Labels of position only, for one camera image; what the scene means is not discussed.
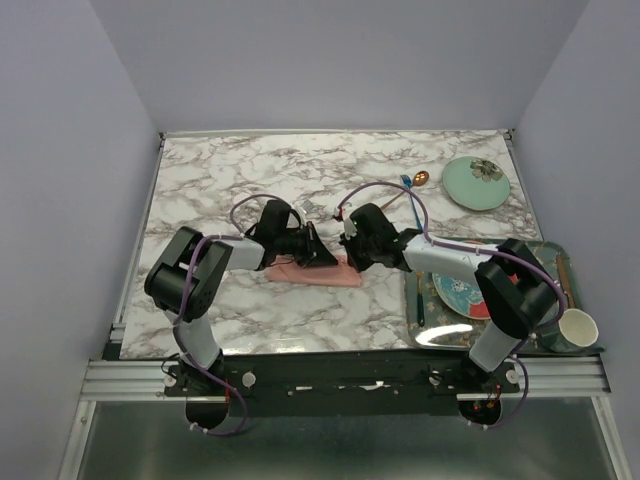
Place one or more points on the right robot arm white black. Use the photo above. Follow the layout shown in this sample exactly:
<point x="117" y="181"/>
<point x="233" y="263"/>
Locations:
<point x="515" y="288"/>

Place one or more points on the white paper cup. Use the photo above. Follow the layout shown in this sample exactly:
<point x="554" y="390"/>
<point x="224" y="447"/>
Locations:
<point x="576" y="330"/>

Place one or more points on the blue handled utensil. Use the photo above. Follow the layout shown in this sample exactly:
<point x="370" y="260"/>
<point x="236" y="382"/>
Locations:
<point x="411" y="197"/>

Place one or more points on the aluminium frame rail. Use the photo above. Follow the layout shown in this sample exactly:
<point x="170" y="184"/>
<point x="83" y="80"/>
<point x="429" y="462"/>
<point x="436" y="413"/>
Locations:
<point x="143" y="381"/>

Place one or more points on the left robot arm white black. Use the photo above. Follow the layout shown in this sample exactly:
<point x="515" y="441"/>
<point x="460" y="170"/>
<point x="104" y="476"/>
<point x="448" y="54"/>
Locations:
<point x="184" y="280"/>

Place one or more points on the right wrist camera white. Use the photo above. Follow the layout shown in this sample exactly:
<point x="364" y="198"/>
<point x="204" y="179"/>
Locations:
<point x="349" y="229"/>

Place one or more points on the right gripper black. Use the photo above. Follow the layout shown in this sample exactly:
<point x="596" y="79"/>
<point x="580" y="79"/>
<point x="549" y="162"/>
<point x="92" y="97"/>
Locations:
<point x="357" y="263"/>

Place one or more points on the gold fork green handle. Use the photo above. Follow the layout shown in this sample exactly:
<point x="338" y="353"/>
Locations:
<point x="420" y="313"/>

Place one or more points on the green floral serving tray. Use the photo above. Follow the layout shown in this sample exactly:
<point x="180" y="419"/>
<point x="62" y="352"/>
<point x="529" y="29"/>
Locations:
<point x="445" y="329"/>

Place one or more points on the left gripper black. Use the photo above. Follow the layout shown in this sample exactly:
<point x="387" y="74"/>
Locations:
<point x="314" y="251"/>

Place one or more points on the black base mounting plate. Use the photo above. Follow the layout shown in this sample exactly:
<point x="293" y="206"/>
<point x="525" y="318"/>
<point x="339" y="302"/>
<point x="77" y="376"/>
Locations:
<point x="378" y="382"/>

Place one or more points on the pink cloth napkin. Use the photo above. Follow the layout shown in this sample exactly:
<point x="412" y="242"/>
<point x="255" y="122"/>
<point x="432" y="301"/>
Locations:
<point x="341" y="275"/>

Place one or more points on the wooden handled knife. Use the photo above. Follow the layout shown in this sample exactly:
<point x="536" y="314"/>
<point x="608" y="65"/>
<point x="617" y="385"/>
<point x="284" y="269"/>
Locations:
<point x="563" y="275"/>

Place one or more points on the red and teal plate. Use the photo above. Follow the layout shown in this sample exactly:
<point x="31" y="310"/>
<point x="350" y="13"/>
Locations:
<point x="463" y="298"/>

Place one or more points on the mint green floral plate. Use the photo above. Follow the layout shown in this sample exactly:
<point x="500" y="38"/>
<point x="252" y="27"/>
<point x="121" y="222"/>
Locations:
<point x="475" y="183"/>

